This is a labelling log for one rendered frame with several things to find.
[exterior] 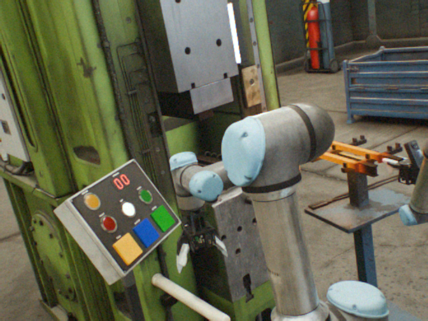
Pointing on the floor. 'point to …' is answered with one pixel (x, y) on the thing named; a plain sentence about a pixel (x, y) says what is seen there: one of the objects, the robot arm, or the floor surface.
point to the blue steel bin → (388, 84)
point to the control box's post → (132, 297)
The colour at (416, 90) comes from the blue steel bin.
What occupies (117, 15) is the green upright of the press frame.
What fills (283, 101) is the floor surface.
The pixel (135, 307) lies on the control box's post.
